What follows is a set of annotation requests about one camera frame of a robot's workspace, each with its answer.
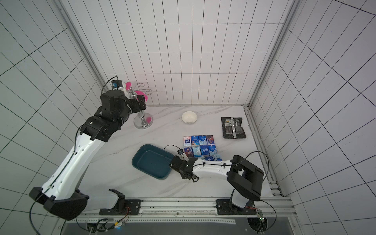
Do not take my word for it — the chrome cup holder stand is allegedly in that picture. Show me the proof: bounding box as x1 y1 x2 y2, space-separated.
128 88 153 129

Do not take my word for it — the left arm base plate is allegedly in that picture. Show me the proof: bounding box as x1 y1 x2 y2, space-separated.
99 199 142 216

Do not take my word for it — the blue red pocket tissue pack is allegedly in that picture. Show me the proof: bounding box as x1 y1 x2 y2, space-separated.
206 135 215 145

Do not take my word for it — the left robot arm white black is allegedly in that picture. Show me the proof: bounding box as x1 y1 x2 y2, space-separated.
29 90 147 220

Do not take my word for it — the pink cup upper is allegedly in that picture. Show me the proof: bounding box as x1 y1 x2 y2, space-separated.
125 82 132 91

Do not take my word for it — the black snack bag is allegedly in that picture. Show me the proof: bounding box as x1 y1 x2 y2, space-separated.
221 117 247 139

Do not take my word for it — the blue red pack second row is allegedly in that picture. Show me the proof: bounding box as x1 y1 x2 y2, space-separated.
184 147 194 158

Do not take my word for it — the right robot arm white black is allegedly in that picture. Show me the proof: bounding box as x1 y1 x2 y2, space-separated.
169 155 264 208

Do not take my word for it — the blue tissue pack second row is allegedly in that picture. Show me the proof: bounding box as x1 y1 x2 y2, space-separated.
208 145 217 156

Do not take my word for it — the white bowl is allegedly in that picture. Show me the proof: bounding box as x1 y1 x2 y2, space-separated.
181 111 198 124

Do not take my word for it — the blue Tempo pack third row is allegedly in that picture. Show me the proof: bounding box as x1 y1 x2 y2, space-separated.
204 156 214 161

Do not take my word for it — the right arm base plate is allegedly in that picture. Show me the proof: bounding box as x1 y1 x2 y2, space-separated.
215 199 257 215

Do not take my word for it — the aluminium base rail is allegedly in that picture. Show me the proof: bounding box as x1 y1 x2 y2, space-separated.
70 197 297 226

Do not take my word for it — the teal storage tray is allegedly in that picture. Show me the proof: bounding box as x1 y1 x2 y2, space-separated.
132 144 174 180

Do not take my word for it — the blue white pocket tissue pack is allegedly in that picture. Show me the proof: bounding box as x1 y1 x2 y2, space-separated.
198 135 207 146

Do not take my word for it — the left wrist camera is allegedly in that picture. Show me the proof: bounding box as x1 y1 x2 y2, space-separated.
111 79 123 90

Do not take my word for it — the dark blue Tempo tissue pack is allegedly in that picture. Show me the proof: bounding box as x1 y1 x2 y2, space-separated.
200 145 210 156

